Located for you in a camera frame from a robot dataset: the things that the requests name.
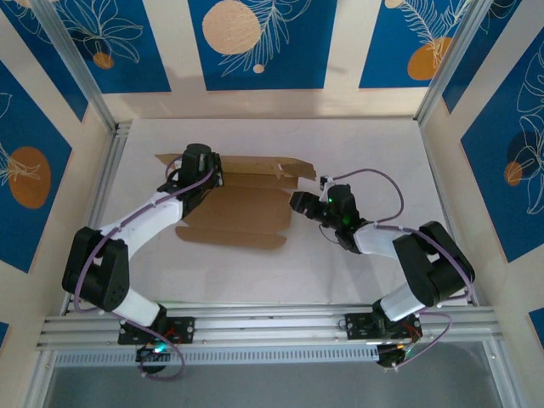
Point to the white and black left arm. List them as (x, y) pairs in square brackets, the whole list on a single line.
[(102, 276)]

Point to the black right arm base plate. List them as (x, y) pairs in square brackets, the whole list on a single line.
[(357, 327)]

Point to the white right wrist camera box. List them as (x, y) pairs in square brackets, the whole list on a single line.
[(325, 182)]

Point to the aluminium side rail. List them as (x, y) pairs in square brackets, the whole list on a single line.
[(108, 170), (430, 149)]

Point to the blue flower print wall panel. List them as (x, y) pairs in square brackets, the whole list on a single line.
[(501, 51), (127, 68), (51, 55)]

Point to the blue panel with orange circle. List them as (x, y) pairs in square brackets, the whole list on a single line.
[(25, 119), (501, 191), (391, 42)]

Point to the aluminium corner upright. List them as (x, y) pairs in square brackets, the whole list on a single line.
[(508, 378), (38, 382)]

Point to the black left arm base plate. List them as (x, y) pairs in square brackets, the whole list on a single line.
[(183, 329)]

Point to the brown cardboard box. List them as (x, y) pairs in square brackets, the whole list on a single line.
[(246, 212)]

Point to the aluminium frame cross rail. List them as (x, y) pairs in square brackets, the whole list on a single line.
[(276, 323)]

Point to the blue panel with beige circle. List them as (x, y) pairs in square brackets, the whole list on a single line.
[(276, 64)]

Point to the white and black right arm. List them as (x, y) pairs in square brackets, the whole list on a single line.
[(438, 268)]

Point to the aluminium frame post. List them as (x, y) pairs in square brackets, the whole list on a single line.
[(463, 55), (76, 64)]

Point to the grey metal panel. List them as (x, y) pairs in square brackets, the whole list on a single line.
[(276, 387)]

